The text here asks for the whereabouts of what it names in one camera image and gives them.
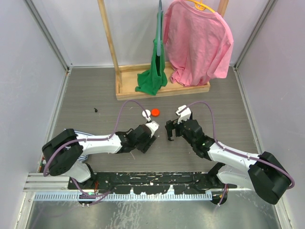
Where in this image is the orange earbud case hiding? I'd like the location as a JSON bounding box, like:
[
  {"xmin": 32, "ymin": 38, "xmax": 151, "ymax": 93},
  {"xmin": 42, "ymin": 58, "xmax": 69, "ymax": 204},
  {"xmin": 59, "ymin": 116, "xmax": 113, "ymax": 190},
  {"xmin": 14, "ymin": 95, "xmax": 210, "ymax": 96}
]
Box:
[{"xmin": 151, "ymin": 108, "xmax": 160, "ymax": 117}]

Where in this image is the white earbud case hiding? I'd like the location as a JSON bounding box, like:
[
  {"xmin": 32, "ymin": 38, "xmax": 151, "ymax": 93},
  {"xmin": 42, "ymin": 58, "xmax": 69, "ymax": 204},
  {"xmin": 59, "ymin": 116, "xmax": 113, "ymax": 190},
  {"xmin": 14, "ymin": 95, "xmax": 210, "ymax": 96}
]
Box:
[{"xmin": 142, "ymin": 109, "xmax": 151, "ymax": 118}]

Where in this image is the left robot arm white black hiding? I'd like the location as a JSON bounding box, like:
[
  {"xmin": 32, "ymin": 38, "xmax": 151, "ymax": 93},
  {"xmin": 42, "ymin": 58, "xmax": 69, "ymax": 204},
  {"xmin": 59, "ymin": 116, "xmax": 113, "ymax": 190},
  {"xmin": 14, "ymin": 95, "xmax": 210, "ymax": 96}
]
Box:
[{"xmin": 42, "ymin": 121, "xmax": 159, "ymax": 189}]

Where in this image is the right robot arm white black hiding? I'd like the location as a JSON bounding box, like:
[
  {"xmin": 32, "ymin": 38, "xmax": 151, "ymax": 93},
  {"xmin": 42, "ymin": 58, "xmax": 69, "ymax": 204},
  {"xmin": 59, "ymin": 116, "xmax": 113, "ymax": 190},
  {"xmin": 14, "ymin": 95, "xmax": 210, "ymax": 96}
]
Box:
[{"xmin": 165, "ymin": 119, "xmax": 294, "ymax": 205}]

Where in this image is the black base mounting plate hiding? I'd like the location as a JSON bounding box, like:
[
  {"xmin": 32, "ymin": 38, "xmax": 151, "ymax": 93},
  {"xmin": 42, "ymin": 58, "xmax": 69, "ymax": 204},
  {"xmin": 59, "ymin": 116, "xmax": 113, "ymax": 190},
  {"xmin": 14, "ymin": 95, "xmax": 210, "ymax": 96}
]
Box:
[{"xmin": 79, "ymin": 172, "xmax": 224, "ymax": 195}]

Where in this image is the green tank top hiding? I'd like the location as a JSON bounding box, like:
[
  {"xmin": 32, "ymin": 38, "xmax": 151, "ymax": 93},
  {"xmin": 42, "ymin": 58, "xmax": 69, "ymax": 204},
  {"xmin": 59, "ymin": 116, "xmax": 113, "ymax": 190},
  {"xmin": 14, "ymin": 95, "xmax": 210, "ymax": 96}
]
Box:
[{"xmin": 135, "ymin": 14, "xmax": 168, "ymax": 96}]

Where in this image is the blue white striped cloth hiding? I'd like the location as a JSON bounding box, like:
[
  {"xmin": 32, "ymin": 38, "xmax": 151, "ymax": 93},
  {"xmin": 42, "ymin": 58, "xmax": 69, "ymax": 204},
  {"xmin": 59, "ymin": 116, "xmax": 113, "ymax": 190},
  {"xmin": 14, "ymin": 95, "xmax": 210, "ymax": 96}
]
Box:
[{"xmin": 74, "ymin": 130, "xmax": 90, "ymax": 163}]

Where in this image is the wooden clothes rack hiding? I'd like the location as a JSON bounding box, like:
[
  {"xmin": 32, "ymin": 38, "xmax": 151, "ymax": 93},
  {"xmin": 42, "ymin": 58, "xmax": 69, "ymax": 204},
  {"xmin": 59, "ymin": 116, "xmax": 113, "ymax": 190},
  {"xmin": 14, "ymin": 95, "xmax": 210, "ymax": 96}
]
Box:
[{"xmin": 97, "ymin": 0, "xmax": 230, "ymax": 101}]

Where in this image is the pink t-shirt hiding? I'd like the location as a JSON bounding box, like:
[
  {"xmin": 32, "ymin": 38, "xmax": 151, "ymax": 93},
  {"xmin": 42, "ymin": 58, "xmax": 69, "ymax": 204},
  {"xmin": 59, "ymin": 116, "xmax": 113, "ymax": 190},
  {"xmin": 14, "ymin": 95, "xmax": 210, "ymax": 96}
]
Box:
[{"xmin": 163, "ymin": 0, "xmax": 234, "ymax": 87}]

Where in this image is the grey-blue clothes hanger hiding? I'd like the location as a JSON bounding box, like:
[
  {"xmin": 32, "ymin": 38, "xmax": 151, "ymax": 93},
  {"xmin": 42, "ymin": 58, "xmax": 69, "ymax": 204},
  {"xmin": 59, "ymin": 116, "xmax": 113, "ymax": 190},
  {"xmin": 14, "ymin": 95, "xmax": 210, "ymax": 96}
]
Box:
[{"xmin": 156, "ymin": 0, "xmax": 163, "ymax": 57}]

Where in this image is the yellow clothes hanger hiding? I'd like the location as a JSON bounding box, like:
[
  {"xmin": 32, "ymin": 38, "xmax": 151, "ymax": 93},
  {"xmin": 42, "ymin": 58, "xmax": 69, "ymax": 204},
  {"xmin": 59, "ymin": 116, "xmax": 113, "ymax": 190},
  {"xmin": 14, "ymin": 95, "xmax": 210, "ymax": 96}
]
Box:
[{"xmin": 187, "ymin": 0, "xmax": 215, "ymax": 13}]

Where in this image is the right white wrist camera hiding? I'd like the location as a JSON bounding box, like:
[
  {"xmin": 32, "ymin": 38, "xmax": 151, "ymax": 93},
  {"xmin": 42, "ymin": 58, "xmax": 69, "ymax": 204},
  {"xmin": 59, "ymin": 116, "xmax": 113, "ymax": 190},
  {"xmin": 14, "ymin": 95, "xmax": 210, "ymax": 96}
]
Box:
[{"xmin": 175, "ymin": 105, "xmax": 192, "ymax": 124}]

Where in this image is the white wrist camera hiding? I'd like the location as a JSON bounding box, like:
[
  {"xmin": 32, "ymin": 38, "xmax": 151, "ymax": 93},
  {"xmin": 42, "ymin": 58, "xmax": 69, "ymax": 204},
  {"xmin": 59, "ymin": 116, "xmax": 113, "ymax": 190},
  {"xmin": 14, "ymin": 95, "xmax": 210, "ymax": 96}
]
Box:
[
  {"xmin": 175, "ymin": 105, "xmax": 192, "ymax": 124},
  {"xmin": 145, "ymin": 121, "xmax": 159, "ymax": 138}
]

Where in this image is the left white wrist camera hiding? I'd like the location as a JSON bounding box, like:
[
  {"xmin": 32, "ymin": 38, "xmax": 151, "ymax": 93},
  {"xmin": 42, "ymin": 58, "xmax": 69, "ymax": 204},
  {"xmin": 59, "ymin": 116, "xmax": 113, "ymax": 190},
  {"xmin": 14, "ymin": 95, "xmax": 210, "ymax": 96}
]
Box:
[{"xmin": 145, "ymin": 121, "xmax": 159, "ymax": 138}]

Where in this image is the grey slotted cable duct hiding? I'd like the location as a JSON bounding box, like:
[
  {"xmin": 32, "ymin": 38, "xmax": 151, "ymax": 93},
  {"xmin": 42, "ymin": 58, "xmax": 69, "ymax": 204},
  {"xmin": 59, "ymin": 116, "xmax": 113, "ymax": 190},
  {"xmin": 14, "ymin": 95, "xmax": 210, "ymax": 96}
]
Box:
[{"xmin": 33, "ymin": 189, "xmax": 213, "ymax": 201}]

